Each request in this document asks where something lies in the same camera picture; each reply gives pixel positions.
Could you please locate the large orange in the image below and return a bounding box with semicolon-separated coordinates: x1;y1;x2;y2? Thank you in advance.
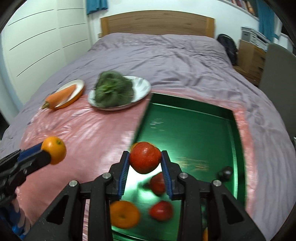
203;228;208;241

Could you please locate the dark plum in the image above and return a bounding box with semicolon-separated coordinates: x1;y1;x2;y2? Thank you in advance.
217;166;233;182

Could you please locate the row of books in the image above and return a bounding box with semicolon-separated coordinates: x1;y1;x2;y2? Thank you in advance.
225;0;257;16

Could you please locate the green leafy cabbage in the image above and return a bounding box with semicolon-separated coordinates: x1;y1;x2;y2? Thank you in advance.
94;70;134;108

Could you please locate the orange carrot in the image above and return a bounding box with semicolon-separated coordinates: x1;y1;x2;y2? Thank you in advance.
41;85;76;109

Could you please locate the white patterned plate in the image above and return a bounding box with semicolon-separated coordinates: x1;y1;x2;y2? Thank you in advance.
87;74;152;111

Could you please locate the pink plastic sheet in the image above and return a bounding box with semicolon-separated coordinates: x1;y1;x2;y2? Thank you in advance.
18;93;264;240

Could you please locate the blue curtain right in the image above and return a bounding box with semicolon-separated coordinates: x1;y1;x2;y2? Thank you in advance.
256;0;282;43

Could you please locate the blue gloved left hand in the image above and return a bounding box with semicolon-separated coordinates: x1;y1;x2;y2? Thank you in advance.
1;199;31;240

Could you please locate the wooden headboard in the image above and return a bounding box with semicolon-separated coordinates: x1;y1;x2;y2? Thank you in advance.
100;10;215;38

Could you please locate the white printer box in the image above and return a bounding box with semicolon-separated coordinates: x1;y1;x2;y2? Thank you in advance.
241;27;270;47

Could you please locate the grey purple bed sheet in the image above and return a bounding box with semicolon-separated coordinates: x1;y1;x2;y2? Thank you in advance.
1;33;295;240

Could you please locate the small red apple back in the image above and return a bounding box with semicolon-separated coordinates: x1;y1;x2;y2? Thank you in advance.
129;142;162;174

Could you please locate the green rectangular tray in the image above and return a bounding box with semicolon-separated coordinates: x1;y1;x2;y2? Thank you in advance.
112;93;246;240

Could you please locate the black backpack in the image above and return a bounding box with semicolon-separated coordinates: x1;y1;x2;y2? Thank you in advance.
217;34;238;66

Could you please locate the blue curtain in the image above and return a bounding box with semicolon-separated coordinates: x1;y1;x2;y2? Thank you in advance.
256;0;282;43
86;0;108;15

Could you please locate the grey office chair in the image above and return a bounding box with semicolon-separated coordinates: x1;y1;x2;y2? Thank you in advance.
259;44;295;136

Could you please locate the blue curtain left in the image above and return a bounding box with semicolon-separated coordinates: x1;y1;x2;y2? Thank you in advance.
86;0;108;15

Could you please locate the small smooth orange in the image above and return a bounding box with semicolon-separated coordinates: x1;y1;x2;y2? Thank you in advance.
41;136;67;165

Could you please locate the wooden nightstand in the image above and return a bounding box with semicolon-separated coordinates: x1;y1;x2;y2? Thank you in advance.
233;40;266;87

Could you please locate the orange rimmed white plate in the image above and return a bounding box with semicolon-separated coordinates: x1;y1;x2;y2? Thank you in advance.
52;79;85;110

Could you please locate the white wardrobe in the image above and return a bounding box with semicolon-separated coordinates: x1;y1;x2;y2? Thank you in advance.
1;1;91;104

